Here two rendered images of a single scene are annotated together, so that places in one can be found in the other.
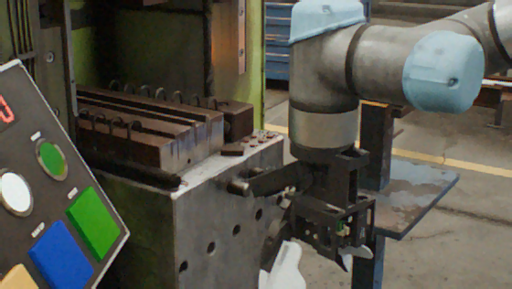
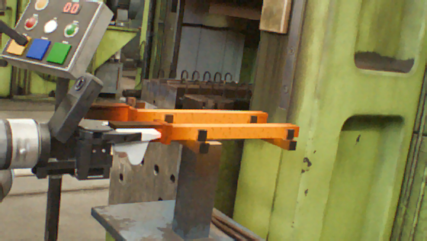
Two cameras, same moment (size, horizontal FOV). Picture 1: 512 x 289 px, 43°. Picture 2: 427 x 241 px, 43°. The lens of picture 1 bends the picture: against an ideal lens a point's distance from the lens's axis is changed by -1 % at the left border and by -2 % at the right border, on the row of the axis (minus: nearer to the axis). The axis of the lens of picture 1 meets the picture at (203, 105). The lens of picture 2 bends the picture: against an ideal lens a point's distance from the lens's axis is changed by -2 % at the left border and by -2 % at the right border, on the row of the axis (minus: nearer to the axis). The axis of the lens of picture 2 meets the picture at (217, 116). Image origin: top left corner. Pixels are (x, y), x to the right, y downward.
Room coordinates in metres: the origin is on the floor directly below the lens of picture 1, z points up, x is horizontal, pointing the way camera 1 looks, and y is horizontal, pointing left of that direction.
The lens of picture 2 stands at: (1.79, -1.49, 1.21)
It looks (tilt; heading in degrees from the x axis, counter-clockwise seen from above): 10 degrees down; 106
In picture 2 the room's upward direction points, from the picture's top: 8 degrees clockwise
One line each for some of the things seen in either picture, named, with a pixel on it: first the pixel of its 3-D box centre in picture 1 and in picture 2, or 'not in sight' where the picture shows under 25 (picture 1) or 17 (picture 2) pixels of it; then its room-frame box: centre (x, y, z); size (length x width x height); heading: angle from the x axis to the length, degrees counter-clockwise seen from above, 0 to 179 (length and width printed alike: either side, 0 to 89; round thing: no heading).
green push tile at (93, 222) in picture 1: (90, 223); (59, 53); (0.75, 0.14, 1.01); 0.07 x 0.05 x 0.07; 168
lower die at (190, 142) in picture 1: (112, 123); (214, 94); (1.30, 0.19, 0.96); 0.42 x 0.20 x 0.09; 53
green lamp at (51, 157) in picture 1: (51, 159); (71, 30); (0.75, 0.19, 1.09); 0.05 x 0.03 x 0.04; 143
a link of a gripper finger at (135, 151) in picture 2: not in sight; (137, 147); (1.43, -0.68, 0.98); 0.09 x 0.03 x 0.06; 49
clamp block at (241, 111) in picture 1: (221, 118); (207, 108); (1.35, -0.04, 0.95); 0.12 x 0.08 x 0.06; 53
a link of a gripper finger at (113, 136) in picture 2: not in sight; (114, 136); (1.41, -0.71, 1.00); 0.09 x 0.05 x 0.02; 49
